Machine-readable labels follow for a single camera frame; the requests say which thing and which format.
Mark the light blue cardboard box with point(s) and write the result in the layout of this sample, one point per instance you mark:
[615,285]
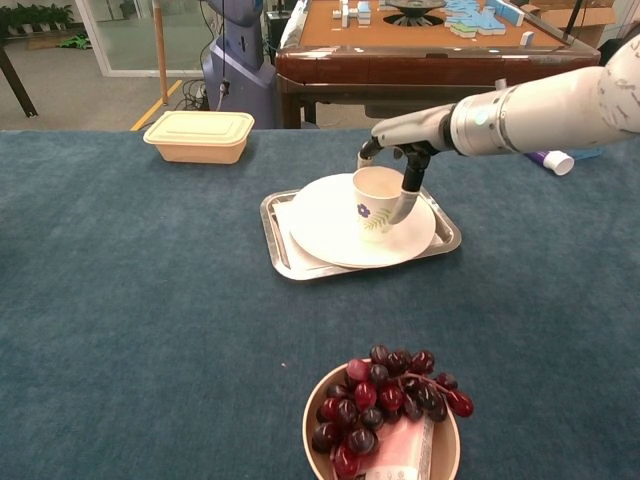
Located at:
[590,154]

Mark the black table leg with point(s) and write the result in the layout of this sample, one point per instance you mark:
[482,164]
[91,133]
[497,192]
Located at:
[17,82]

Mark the purple toothpaste tube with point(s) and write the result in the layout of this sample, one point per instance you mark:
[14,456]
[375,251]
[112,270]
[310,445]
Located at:
[555,161]

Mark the blue mahjong tile pile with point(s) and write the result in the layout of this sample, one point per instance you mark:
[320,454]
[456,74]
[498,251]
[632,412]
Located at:
[475,20]

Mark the single mahjong tile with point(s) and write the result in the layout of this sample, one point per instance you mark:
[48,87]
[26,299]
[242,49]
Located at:
[526,38]

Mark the silver metal tray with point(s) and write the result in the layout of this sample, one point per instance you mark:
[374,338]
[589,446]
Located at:
[320,273]

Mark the wooden pole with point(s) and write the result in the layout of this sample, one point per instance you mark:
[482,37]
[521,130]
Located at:
[160,50]

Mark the green floor object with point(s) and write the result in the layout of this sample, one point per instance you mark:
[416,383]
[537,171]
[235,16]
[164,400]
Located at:
[75,41]

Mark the blue table cloth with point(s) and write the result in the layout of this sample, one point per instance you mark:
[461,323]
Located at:
[125,300]

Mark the brown mahjong table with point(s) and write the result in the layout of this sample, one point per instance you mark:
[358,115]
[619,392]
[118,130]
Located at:
[425,65]

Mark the beige paper bowl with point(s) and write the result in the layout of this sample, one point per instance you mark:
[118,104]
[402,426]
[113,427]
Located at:
[448,450]

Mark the black dice dome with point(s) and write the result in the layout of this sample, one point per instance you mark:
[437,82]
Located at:
[415,10]

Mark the potted green plants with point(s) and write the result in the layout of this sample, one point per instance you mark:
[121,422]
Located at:
[35,17]

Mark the red grape bunch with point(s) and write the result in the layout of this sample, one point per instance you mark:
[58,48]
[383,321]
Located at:
[365,395]

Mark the white power strip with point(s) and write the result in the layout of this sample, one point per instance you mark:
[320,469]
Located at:
[202,93]

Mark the beige lidded lunch box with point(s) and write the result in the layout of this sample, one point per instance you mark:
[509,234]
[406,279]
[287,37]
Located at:
[200,140]

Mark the white paper cup blue flower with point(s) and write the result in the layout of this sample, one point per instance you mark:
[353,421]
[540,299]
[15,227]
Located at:
[372,220]

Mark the stacked blue mahjong tiles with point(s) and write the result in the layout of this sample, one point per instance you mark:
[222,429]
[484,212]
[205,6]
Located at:
[355,12]

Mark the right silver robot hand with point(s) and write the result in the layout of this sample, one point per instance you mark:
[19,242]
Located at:
[415,127]

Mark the black tripod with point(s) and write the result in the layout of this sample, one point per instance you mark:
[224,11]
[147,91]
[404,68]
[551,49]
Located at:
[574,20]

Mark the black chair back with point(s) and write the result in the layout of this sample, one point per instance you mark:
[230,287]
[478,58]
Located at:
[609,50]

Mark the glass partition white frame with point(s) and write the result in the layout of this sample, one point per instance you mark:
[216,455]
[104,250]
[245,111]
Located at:
[125,40]

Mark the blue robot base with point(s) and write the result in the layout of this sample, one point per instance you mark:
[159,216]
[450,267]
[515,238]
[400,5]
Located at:
[240,75]

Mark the pink snack packet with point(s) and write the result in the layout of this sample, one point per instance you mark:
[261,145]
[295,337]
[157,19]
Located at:
[400,445]

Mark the white round plate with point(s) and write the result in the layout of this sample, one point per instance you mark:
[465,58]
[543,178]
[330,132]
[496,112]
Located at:
[325,225]

